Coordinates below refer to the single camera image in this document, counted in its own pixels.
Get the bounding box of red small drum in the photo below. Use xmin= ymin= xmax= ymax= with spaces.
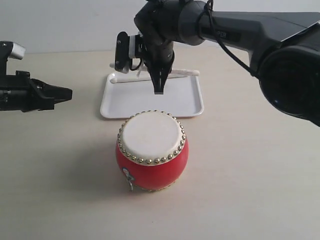
xmin=115 ymin=110 xmax=189 ymax=192

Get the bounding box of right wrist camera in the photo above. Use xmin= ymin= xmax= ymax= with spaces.
xmin=114 ymin=31 xmax=144 ymax=74

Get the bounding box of white drumstick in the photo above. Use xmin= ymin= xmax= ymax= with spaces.
xmin=109 ymin=76 xmax=151 ymax=84
xmin=109 ymin=63 xmax=200 ymax=77

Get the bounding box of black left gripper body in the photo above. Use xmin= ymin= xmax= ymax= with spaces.
xmin=0 ymin=70 xmax=40 ymax=112

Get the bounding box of white rectangular tray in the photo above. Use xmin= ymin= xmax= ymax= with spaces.
xmin=100 ymin=71 xmax=204 ymax=119

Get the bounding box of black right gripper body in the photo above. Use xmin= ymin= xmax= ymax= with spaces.
xmin=134 ymin=0 xmax=183 ymax=71

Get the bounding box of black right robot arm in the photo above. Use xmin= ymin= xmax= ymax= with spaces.
xmin=134 ymin=0 xmax=320 ymax=125

